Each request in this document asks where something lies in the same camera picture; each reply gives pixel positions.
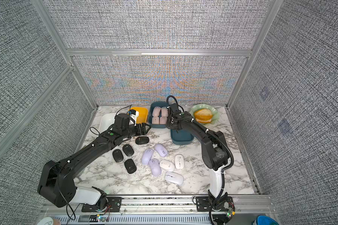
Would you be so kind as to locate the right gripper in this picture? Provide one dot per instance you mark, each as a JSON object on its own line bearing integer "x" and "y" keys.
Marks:
{"x": 169, "y": 119}

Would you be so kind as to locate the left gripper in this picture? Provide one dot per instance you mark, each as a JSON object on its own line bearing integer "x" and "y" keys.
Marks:
{"x": 140, "y": 127}

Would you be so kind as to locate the pink mouse with scroll wheel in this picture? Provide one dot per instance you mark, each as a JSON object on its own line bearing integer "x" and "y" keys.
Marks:
{"x": 164, "y": 112}

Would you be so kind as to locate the teal storage box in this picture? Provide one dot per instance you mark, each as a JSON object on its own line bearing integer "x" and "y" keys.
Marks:
{"x": 181, "y": 137}
{"x": 156, "y": 104}

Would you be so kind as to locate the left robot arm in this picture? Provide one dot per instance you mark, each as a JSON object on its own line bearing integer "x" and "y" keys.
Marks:
{"x": 56, "y": 183}

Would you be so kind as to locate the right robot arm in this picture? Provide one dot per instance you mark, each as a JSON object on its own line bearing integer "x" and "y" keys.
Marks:
{"x": 215, "y": 152}

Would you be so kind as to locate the black mouse near yellow box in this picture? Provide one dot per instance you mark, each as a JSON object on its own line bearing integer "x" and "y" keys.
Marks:
{"x": 142, "y": 140}

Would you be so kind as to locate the yellow storage box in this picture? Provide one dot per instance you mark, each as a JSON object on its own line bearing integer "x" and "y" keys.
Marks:
{"x": 141, "y": 114}

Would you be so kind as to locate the white storage box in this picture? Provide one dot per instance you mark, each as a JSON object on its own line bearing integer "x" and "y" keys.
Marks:
{"x": 106, "y": 121}

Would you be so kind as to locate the black mouse middle right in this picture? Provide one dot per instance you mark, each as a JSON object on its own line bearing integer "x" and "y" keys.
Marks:
{"x": 128, "y": 150}

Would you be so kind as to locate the purple mouse left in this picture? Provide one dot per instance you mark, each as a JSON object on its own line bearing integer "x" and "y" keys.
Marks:
{"x": 146, "y": 157}

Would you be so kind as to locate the purple mouse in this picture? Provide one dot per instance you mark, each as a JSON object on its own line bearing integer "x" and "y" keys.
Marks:
{"x": 155, "y": 167}
{"x": 146, "y": 157}
{"x": 161, "y": 150}

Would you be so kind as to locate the round bread bun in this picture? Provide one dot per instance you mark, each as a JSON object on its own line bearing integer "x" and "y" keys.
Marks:
{"x": 203, "y": 114}

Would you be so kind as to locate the bread slice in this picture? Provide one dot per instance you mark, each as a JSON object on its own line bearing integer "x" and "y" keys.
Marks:
{"x": 204, "y": 121}

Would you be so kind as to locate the green wavy plate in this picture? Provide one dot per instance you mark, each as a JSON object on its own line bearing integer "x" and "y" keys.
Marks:
{"x": 216, "y": 115}

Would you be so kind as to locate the purple mouse upper right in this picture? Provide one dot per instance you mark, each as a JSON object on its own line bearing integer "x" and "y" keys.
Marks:
{"x": 161, "y": 150}

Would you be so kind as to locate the black mouse middle left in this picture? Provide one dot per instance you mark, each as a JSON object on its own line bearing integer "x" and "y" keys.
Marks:
{"x": 117, "y": 155}

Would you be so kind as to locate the black mouse front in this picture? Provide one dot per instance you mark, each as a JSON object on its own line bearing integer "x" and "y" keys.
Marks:
{"x": 130, "y": 166}

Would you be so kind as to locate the white mouse right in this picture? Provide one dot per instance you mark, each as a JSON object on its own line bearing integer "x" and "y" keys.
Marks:
{"x": 179, "y": 162}

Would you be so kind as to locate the white mouse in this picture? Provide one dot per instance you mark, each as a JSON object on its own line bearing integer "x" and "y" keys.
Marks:
{"x": 167, "y": 165}
{"x": 179, "y": 162}
{"x": 173, "y": 177}

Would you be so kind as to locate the white mouse centre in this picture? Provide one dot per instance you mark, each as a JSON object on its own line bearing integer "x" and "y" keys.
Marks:
{"x": 167, "y": 165}

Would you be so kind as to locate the purple mouse front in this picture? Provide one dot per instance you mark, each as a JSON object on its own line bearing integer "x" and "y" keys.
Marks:
{"x": 155, "y": 167}

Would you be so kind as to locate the white mouse front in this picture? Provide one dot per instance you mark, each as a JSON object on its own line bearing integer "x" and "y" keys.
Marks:
{"x": 173, "y": 177}

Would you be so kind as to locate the white round object bottom left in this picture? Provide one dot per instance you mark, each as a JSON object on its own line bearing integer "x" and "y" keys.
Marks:
{"x": 49, "y": 221}

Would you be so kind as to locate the blue object bottom right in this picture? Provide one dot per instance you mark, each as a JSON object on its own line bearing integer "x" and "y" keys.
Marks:
{"x": 264, "y": 220}

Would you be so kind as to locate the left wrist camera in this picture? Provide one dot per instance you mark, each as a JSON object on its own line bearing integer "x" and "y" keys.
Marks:
{"x": 133, "y": 116}

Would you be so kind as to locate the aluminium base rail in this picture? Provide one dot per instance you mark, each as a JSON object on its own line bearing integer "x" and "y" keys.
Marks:
{"x": 162, "y": 210}

